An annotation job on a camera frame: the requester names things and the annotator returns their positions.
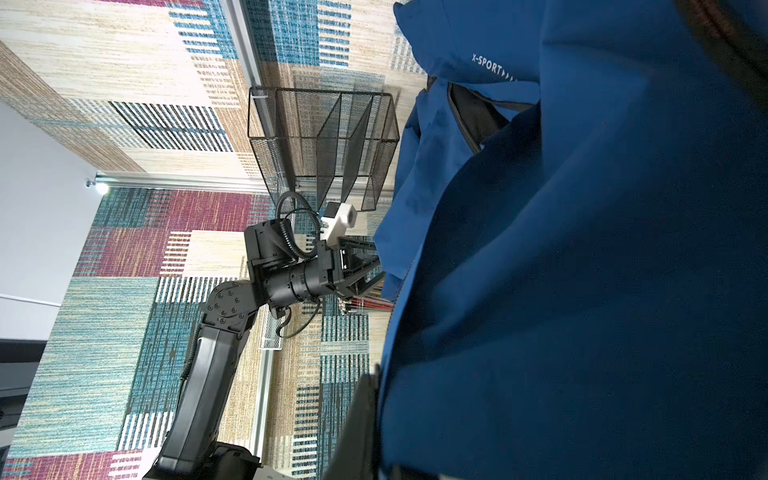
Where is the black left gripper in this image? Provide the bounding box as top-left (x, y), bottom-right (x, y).
top-left (316, 236), bottom-right (386, 299)

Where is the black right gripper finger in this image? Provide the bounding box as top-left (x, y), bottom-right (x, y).
top-left (323, 368), bottom-right (380, 480)

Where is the blue zip jacket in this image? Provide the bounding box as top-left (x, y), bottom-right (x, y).
top-left (375, 1), bottom-right (767, 479)

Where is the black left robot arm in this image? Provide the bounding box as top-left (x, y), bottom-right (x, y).
top-left (145, 191), bottom-right (383, 479)

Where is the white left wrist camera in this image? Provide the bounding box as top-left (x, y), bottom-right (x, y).
top-left (320, 202), bottom-right (357, 247)

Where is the black wire mesh shelf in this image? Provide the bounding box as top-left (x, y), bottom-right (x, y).
top-left (247, 86), bottom-right (400, 212)

